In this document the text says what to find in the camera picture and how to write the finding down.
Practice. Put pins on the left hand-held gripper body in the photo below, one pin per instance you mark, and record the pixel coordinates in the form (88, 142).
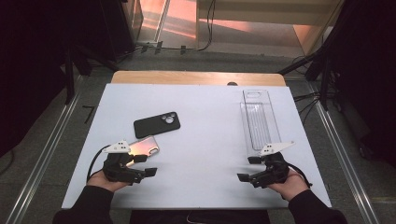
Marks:
(120, 169)

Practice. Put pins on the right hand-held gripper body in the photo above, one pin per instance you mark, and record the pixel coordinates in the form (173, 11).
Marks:
(274, 171)

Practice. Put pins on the iridescent phone case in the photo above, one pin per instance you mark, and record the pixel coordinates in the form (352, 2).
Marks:
(146, 146)

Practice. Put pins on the clear plastic rack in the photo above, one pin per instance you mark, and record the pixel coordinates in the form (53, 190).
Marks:
(260, 124)

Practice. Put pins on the black phone case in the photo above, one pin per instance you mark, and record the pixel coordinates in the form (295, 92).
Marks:
(157, 125)

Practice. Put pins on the person's left hand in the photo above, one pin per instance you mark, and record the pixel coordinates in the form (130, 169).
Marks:
(104, 183)

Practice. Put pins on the person's right hand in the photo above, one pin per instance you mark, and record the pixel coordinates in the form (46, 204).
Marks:
(291, 186)

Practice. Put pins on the white board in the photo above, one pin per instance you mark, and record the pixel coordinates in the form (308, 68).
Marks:
(205, 149)

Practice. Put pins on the wooden table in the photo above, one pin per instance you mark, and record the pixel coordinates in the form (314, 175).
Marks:
(186, 77)

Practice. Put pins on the black stand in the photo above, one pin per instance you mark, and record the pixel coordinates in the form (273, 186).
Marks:
(70, 74)
(323, 71)

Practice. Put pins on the light wooden shelf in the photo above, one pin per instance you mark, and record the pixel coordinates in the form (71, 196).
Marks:
(264, 12)

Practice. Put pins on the metal floor rail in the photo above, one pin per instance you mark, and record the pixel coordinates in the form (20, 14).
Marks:
(46, 155)
(345, 161)

